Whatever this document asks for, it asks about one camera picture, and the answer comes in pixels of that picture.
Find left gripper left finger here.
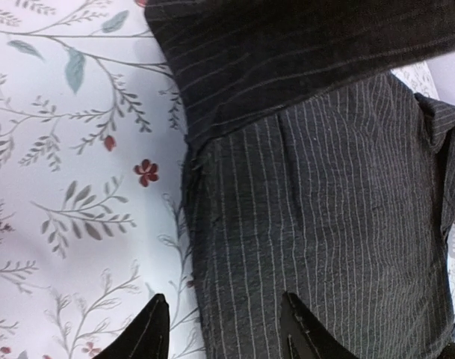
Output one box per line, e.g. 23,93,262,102
99,294,170,359

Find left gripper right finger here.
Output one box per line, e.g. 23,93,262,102
280,292,356,359

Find black pinstriped long sleeve shirt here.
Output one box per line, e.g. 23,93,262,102
144,1,455,358

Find floral patterned tablecloth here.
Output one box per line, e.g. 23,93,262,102
0,1,455,358

